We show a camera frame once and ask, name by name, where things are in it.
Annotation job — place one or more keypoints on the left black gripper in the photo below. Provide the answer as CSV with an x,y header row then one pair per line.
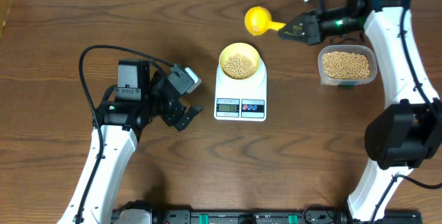
x,y
177,113

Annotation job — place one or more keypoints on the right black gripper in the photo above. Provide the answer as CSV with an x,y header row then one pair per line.
x,y
311,25

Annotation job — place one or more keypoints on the yellow measuring scoop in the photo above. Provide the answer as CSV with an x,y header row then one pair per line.
x,y
258,21

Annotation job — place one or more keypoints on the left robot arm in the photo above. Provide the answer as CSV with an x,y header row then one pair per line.
x,y
126,108

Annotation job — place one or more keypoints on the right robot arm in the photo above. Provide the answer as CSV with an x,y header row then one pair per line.
x,y
408,131

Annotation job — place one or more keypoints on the white digital kitchen scale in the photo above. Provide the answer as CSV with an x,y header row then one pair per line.
x,y
241,100

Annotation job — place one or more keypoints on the yellow plastic bowl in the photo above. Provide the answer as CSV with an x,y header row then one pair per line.
x,y
242,48

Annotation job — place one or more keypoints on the soybeans in yellow bowl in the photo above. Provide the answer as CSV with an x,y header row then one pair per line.
x,y
239,67

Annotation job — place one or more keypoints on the pile of soybeans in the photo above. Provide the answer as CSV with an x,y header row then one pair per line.
x,y
345,66

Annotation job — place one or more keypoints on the clear plastic container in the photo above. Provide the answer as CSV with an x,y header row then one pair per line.
x,y
362,50

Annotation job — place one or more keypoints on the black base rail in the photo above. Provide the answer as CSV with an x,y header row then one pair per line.
x,y
142,212

